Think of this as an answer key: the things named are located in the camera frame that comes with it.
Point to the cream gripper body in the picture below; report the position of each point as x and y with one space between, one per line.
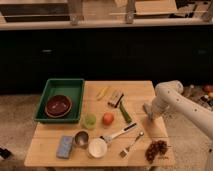
148 110

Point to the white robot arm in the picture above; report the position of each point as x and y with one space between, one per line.
169 94

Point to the green plastic cup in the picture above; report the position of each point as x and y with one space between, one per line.
89 121

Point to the white measuring cup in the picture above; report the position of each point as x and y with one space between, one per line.
97 147

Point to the metal cup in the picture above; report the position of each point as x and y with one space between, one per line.
81 139

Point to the green cucumber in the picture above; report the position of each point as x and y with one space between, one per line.
125 114

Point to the brown scrub brush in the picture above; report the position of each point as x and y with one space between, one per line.
115 98

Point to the wooden table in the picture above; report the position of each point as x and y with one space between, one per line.
42 151

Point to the dark red grapes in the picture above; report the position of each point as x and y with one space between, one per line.
156 148

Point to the orange tomato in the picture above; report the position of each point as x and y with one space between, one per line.
107 118

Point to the yellow banana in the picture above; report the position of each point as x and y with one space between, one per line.
102 93

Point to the silver fork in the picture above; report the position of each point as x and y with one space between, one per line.
126 150

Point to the green plastic tray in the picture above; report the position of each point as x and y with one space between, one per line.
73 88

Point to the blue sponge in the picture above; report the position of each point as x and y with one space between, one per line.
64 147

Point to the dark red bowl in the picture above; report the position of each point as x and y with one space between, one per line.
58 106

